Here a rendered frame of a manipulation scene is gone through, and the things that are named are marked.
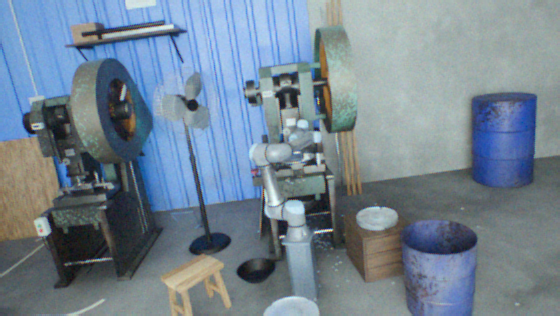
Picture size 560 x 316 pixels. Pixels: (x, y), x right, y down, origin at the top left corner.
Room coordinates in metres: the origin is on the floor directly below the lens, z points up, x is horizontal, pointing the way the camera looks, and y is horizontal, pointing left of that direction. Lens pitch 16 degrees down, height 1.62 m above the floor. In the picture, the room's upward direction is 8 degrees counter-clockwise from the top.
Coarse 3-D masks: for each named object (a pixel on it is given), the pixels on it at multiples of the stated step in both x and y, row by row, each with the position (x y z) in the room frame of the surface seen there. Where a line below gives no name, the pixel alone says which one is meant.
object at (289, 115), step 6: (282, 108) 3.03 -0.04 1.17; (288, 108) 2.99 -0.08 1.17; (294, 108) 2.96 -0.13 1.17; (282, 114) 2.96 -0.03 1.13; (288, 114) 2.96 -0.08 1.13; (294, 114) 2.96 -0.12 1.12; (282, 120) 2.96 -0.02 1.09; (288, 120) 2.96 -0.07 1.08; (294, 120) 2.96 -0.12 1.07; (282, 126) 2.96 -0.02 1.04; (288, 126) 2.96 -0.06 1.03; (294, 126) 2.96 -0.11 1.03; (288, 132) 2.95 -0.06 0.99; (288, 138) 2.93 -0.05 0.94
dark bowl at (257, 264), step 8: (240, 264) 2.63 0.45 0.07; (248, 264) 2.66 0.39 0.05; (256, 264) 2.67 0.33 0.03; (264, 264) 2.65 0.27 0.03; (272, 264) 2.60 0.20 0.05; (240, 272) 2.57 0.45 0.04; (248, 272) 2.61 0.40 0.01; (256, 272) 2.60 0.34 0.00; (264, 272) 2.59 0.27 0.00; (248, 280) 2.42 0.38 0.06; (256, 280) 2.41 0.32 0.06
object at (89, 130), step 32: (96, 64) 2.88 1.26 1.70; (64, 96) 3.06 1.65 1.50; (96, 96) 2.68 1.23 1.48; (128, 96) 3.34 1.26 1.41; (32, 128) 2.99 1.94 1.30; (64, 128) 3.01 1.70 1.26; (96, 128) 2.65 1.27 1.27; (128, 128) 3.25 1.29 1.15; (64, 160) 2.97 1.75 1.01; (96, 160) 3.53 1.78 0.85; (128, 160) 2.93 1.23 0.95; (64, 192) 3.07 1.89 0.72; (96, 192) 2.98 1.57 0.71; (128, 192) 3.23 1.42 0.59; (64, 224) 2.83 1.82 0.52; (96, 224) 2.82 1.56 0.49; (128, 224) 3.11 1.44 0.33; (64, 256) 2.84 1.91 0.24; (128, 256) 2.94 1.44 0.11
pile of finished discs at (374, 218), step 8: (368, 208) 2.64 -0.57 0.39; (376, 208) 2.63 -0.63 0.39; (384, 208) 2.61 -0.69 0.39; (360, 216) 2.53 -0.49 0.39; (368, 216) 2.50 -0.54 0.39; (376, 216) 2.48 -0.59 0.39; (384, 216) 2.47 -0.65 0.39; (392, 216) 2.46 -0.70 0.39; (360, 224) 2.45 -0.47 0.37; (368, 224) 2.39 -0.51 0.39; (376, 224) 2.37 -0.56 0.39; (384, 224) 2.36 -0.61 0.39; (392, 224) 2.39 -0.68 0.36
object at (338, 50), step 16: (320, 32) 2.87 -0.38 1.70; (336, 32) 2.85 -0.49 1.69; (336, 48) 2.72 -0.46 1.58; (336, 64) 2.67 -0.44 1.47; (352, 64) 2.66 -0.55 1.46; (336, 80) 2.64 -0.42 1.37; (352, 80) 2.64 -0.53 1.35; (336, 96) 2.65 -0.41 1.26; (352, 96) 2.65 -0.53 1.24; (336, 112) 2.69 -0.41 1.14; (352, 112) 2.70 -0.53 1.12; (336, 128) 2.81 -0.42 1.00; (352, 128) 2.85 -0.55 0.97
